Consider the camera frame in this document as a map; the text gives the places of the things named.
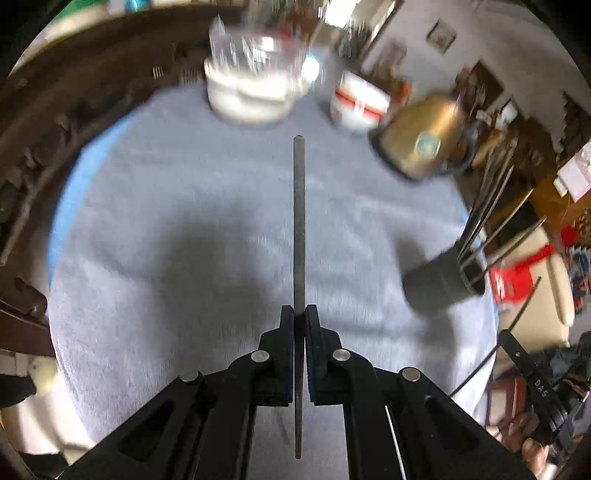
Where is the dark thin chopstick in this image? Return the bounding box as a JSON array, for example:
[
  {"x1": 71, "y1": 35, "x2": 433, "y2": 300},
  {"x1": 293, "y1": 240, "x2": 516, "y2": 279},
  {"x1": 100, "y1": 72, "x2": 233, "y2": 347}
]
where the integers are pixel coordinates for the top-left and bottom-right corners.
[{"x1": 450, "y1": 276, "x2": 542, "y2": 398}]

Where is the dark chopstick gripper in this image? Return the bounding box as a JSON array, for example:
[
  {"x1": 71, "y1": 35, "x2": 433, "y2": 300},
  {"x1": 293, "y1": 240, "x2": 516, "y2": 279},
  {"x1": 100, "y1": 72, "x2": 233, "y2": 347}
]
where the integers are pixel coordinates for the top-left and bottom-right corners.
[{"x1": 457, "y1": 138, "x2": 518, "y2": 260}]

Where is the person's right hand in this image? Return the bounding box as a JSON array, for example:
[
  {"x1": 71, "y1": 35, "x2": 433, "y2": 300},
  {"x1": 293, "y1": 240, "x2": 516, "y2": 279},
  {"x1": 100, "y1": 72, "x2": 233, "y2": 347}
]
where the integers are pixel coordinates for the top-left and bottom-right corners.
[{"x1": 485, "y1": 407, "x2": 558, "y2": 479}]

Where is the grey perforated utensil cup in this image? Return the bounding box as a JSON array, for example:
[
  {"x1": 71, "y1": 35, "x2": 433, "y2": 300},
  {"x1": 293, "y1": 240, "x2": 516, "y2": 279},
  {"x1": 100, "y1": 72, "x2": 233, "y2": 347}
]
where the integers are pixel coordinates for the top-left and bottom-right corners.
[{"x1": 403, "y1": 244, "x2": 486, "y2": 316}]

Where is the grey table cloth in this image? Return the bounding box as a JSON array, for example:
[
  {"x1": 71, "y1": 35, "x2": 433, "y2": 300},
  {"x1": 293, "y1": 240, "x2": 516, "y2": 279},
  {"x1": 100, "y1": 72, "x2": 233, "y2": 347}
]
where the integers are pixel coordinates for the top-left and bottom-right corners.
[{"x1": 48, "y1": 88, "x2": 497, "y2": 452}]

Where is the gold electric kettle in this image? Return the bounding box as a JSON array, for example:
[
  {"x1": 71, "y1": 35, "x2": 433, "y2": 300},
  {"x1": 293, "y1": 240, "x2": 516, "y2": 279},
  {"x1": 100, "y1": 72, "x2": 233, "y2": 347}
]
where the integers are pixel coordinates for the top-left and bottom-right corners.
[{"x1": 370, "y1": 93, "x2": 479, "y2": 181}]

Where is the red white bowl stack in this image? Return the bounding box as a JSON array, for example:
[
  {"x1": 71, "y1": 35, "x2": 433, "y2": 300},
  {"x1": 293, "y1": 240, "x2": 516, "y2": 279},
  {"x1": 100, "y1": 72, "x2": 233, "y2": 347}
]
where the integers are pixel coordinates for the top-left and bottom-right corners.
[{"x1": 329, "y1": 70, "x2": 391, "y2": 134}]

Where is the carved dark wooden chair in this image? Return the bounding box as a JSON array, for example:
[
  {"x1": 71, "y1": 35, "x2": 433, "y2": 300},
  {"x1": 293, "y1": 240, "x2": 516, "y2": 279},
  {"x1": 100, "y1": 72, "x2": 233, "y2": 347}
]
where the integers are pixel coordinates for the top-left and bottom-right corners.
[{"x1": 1, "y1": 3, "x2": 245, "y2": 357}]

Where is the white tub with plastic bag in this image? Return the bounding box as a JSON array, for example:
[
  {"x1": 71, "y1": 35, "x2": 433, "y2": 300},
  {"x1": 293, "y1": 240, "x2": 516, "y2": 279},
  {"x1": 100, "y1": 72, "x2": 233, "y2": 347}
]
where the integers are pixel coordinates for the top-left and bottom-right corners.
[{"x1": 204, "y1": 17, "x2": 321, "y2": 126}]

